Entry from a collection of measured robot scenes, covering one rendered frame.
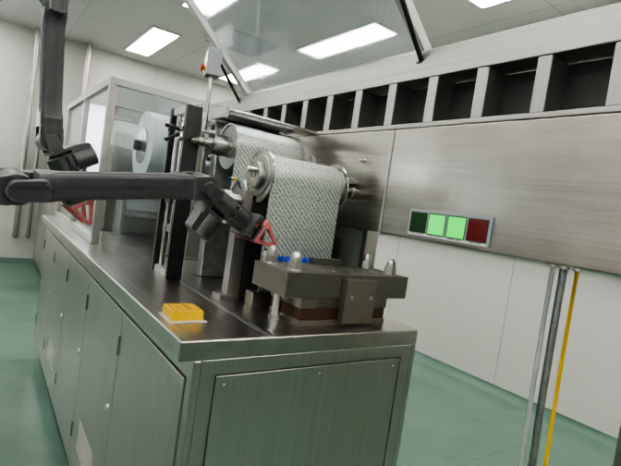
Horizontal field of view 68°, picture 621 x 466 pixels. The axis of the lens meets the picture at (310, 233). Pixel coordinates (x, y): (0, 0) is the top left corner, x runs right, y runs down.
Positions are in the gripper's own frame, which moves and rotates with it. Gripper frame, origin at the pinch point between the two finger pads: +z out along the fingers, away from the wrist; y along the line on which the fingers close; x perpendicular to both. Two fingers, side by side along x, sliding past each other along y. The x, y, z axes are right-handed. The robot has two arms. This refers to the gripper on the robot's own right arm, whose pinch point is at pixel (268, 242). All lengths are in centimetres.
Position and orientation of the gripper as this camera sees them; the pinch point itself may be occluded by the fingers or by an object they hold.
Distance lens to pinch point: 124.9
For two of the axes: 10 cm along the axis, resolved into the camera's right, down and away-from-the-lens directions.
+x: 5.3, -8.1, 2.5
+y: 5.8, 1.3, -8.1
